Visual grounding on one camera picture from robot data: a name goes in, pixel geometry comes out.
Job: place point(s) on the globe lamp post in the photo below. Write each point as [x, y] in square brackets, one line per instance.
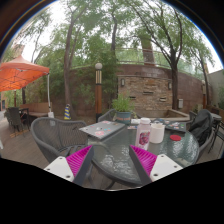
[98, 93]

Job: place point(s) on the wooden bench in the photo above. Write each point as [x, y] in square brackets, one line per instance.
[36, 108]

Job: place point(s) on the dark-trunked tree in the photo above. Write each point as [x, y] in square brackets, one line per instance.
[174, 83]

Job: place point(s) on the pink juice bottle white cap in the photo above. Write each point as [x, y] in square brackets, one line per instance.
[143, 135]

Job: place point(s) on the grey laptop with stickers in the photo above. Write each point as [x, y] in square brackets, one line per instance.
[101, 129]

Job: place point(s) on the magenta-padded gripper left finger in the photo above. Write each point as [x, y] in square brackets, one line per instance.
[78, 161]

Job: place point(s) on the orange canopy tent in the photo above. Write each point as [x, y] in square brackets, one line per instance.
[18, 71]

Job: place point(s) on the grey wall box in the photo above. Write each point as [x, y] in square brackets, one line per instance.
[180, 103]

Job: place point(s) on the group of dark chairs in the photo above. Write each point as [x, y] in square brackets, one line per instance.
[15, 116]

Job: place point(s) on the white printed paper sheet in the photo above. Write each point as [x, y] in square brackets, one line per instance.
[135, 121]

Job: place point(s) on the green plant in teal pot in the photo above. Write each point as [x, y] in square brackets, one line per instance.
[123, 111]

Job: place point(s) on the tall slim tree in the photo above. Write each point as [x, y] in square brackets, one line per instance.
[67, 66]

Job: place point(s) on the wall lantern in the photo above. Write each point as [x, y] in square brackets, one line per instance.
[170, 85]
[122, 82]

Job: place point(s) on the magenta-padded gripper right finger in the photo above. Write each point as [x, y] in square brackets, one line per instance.
[146, 161]

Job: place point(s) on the blue yellow striped cone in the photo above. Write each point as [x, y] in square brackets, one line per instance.
[67, 113]

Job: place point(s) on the colourful sticker sheet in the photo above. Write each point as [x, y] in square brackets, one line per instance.
[132, 127]

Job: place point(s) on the flat round red coaster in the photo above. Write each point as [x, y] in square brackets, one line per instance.
[175, 137]

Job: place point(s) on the white textured cup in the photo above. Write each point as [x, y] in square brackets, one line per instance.
[157, 133]

